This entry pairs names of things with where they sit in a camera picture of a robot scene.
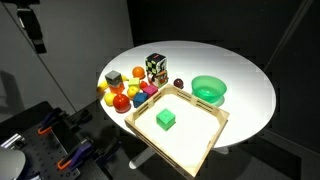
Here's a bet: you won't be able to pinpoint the gray toy block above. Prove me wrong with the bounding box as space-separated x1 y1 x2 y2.
105 70 122 86

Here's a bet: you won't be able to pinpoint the gray robot base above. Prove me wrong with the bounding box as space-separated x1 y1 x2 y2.
0 147 26 180

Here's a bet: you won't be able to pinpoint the pink toy block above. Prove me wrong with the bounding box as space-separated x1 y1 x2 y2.
143 85 158 97

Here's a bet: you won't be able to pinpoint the blue toy block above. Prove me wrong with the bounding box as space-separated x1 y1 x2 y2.
133 93 148 108

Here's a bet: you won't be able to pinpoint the light green toy block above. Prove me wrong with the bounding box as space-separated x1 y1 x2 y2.
128 78 140 87

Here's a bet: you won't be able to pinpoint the orange translucent block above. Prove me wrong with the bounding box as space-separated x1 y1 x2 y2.
109 83 125 94

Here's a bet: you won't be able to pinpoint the wooden tray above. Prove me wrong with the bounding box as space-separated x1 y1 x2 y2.
125 84 229 180

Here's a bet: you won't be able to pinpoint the small red toy piece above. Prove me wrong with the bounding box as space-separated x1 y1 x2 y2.
140 81 148 90

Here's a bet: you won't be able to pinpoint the dark red plum toy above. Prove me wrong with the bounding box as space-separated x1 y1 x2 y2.
174 78 184 89

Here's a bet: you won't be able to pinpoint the checkered patterned cube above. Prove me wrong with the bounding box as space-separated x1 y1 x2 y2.
145 53 168 88

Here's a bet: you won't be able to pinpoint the yellow orange toy peach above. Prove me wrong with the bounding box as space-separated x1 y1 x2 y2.
127 86 139 99

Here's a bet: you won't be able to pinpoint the orange toy fruit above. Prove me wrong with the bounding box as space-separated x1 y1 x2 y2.
132 66 145 79

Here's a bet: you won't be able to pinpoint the red toy apple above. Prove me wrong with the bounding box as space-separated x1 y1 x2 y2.
113 94 131 113

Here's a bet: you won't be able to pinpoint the green plastic bowl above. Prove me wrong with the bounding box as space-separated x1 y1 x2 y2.
191 75 227 103

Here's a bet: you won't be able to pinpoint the yellow toy lemon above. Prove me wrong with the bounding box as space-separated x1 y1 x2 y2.
104 93 115 106

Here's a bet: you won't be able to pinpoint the yellow toy banana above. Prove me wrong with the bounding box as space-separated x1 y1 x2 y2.
96 75 128 92

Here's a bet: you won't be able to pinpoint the purple clamp orange tips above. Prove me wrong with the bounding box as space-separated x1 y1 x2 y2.
57 140 93 171

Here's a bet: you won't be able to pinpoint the black perforated mounting board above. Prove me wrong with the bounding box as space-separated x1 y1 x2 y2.
13 113 111 180

